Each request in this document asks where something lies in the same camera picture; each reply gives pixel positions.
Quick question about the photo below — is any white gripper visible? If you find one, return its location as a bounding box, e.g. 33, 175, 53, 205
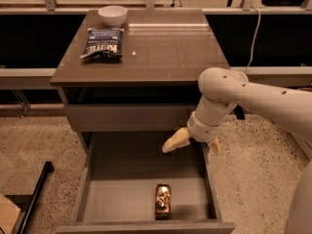
162, 111, 222, 154

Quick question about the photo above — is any orange soda can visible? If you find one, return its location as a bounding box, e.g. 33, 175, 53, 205
155, 184, 172, 219

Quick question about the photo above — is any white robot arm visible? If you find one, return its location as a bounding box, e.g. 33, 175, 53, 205
163, 68, 312, 234

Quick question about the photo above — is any open grey middle drawer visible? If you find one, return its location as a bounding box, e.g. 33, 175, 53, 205
57, 132, 235, 234

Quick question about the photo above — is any grey drawer cabinet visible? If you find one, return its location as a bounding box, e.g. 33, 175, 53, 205
49, 9, 237, 234

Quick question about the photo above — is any closed grey top drawer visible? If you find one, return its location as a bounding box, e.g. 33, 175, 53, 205
63, 104, 195, 132

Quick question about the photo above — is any black table leg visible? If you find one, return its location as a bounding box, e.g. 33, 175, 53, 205
234, 105, 246, 120

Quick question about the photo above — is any blue Kettle chips bag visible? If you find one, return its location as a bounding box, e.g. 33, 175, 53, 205
80, 28, 124, 63

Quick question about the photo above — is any white ceramic bowl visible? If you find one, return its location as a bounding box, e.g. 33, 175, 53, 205
98, 6, 128, 27

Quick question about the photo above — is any black metal bar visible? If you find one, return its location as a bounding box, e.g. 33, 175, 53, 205
17, 161, 54, 234

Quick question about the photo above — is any white cable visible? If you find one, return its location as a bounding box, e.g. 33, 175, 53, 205
243, 6, 262, 74

